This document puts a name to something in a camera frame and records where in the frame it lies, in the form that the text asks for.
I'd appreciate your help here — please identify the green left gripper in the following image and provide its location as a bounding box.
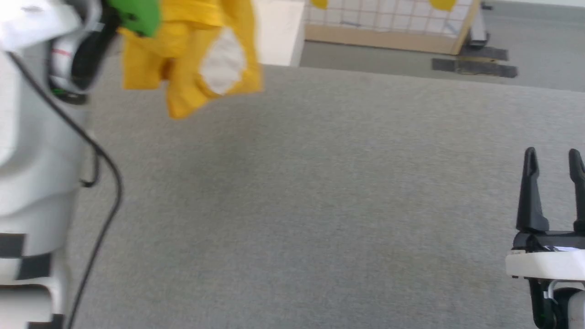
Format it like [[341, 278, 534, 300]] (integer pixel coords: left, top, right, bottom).
[[104, 0, 161, 38]]

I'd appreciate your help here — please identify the yellow hooded cartoon garment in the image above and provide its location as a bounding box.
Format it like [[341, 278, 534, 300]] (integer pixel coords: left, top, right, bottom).
[[120, 0, 265, 120]]

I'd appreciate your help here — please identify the white box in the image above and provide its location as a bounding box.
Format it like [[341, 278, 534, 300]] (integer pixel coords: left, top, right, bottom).
[[253, 0, 306, 68]]

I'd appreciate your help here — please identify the lemon print grid panel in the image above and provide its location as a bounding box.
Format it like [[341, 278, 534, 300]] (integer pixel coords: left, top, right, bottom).
[[304, 0, 480, 55]]

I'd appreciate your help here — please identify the grey panel stand foot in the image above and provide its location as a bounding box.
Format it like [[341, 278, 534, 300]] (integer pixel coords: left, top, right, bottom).
[[465, 2, 494, 49]]

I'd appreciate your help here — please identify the black floor plate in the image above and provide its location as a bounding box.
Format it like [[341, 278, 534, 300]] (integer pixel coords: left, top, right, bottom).
[[459, 46, 509, 62], [432, 58, 519, 78]]

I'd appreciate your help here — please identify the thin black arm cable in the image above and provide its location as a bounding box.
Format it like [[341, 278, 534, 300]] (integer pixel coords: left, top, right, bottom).
[[5, 50, 125, 329]]

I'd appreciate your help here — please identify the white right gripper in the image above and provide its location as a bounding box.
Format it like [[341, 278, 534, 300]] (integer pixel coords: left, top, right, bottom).
[[505, 147, 585, 280]]

